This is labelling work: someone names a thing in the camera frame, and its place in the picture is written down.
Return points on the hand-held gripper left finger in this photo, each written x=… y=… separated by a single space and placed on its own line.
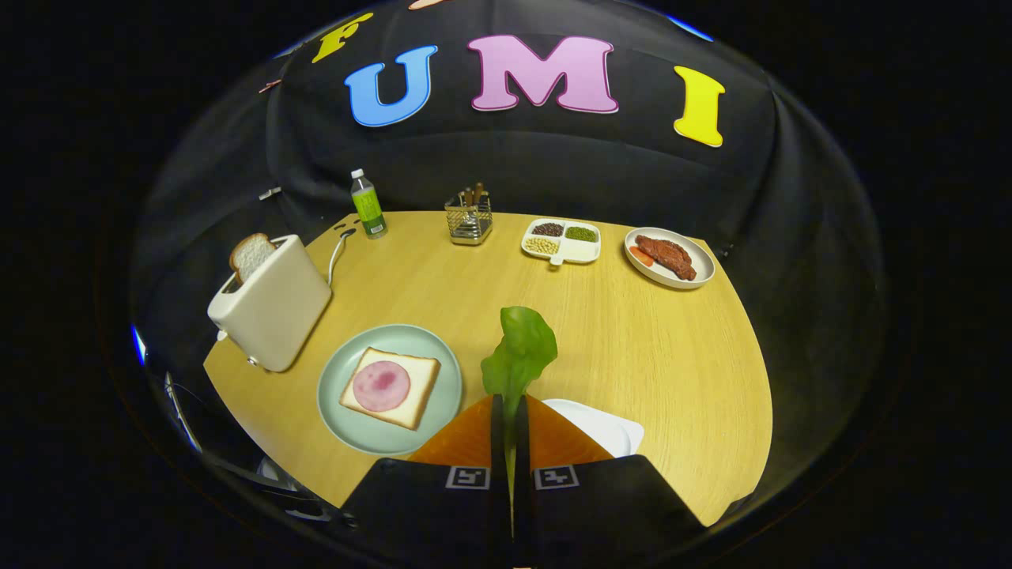
x=498 y=435

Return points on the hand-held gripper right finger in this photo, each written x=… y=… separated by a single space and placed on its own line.
x=522 y=442

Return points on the green lettuce leaf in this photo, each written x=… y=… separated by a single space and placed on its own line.
x=522 y=348

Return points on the toast bread slice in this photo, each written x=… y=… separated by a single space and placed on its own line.
x=251 y=256

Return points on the white square plate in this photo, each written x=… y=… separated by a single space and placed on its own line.
x=609 y=431

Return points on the white bread slice with ham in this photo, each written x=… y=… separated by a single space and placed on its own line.
x=423 y=379

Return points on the light green round plate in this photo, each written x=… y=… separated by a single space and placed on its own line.
x=379 y=438

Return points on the pink ham slice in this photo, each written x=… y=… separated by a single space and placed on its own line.
x=382 y=386

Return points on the pale soybean pile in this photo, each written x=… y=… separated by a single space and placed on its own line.
x=541 y=246

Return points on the white divided dish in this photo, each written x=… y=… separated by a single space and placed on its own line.
x=581 y=251

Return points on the dark red bean pile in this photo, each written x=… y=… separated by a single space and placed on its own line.
x=549 y=229

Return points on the green bean pile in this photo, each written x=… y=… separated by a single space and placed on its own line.
x=581 y=234

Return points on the orange food piece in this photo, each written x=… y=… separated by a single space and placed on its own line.
x=642 y=256

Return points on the brown meat slice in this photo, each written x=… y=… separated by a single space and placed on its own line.
x=668 y=254

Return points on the white plate with meat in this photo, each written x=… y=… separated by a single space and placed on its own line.
x=700 y=261

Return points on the white toaster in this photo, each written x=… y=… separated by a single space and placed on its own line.
x=273 y=308

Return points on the green label water bottle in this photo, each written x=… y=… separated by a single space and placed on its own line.
x=369 y=209

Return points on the black backdrop cloth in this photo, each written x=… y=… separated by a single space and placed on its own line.
x=553 y=166

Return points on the silver backdrop clip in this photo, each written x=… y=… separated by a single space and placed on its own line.
x=269 y=193

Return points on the computer monitor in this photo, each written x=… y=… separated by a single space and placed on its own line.
x=139 y=345

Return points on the red backdrop clip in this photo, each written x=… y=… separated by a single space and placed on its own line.
x=269 y=84

